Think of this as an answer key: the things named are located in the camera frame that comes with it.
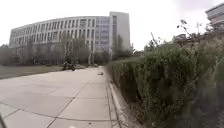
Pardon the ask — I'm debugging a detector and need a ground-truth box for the grass lawn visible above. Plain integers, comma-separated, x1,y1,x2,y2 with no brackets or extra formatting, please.
0,64,64,80

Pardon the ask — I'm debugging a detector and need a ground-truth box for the row of trees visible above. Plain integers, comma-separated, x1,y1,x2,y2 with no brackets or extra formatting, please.
0,33,134,67

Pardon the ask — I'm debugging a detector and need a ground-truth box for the large curved grey building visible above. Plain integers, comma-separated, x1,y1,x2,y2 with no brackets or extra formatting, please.
8,11,132,65

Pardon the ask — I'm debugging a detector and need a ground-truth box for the grey stone kerb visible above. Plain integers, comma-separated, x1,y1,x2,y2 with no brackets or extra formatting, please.
105,68,134,128

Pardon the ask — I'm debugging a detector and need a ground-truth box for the grey concrete slab pavement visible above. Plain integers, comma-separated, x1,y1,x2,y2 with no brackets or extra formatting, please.
0,66,118,128

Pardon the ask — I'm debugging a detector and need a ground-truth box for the green hedge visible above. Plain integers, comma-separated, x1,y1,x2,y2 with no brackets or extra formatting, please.
105,31,224,128

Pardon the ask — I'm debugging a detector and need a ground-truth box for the dark vehicle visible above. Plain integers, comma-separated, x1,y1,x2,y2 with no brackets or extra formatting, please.
61,61,77,72

